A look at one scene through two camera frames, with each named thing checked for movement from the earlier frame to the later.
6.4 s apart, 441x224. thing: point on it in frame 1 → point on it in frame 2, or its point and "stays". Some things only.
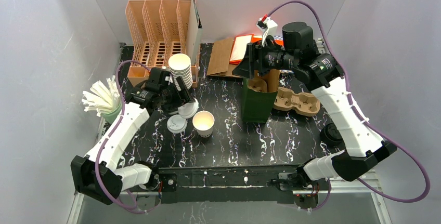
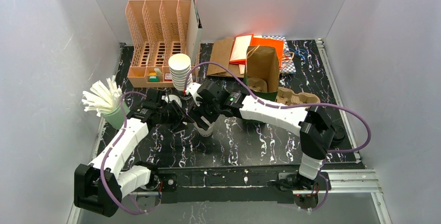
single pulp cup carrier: x=258 y=84 stays
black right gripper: x=254 y=58 → x=200 y=113
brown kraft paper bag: x=219 y=64 stays
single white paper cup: x=203 y=121 stays
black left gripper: x=170 y=89 → x=171 y=115
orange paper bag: x=240 y=42 stays
